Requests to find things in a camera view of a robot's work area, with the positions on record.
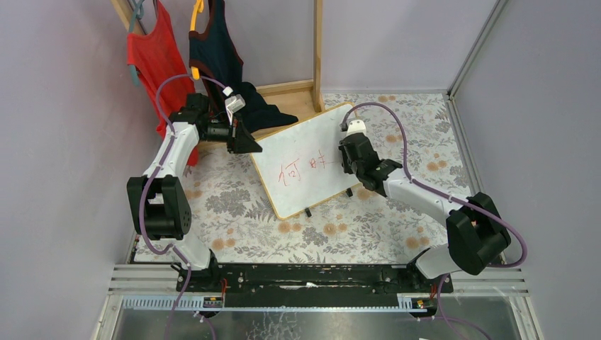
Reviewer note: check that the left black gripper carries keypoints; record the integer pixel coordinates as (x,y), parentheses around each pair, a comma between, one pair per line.
(232,136)

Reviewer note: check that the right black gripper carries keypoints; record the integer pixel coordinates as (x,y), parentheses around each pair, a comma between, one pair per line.
(352,156)

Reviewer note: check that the floral table mat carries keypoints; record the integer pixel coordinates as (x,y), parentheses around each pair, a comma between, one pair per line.
(233,216)

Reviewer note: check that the teal clothes hanger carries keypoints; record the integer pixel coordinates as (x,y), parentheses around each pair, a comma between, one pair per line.
(137,13)

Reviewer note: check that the whiteboard with yellow frame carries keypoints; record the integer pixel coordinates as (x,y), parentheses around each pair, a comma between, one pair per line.
(301,166)

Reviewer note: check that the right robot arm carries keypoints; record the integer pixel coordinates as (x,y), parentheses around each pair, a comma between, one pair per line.
(475,235)

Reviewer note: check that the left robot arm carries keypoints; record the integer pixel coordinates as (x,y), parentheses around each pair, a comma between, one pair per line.
(161,212)

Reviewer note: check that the aluminium frame post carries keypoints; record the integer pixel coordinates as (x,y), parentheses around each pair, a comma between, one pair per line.
(476,47)

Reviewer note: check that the navy tank top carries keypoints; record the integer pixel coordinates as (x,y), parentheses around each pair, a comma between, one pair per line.
(213,53)

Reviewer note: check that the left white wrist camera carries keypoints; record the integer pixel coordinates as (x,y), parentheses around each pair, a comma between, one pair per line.
(233,104)

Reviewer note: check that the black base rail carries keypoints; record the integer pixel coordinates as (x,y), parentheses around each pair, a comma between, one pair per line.
(265,285)

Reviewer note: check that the red mesh tank top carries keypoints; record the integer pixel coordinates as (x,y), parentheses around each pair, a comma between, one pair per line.
(157,58)

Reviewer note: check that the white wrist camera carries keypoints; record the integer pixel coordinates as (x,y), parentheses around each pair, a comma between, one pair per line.
(233,104)
(356,126)

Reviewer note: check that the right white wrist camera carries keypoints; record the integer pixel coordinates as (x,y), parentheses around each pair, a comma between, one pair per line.
(356,126)

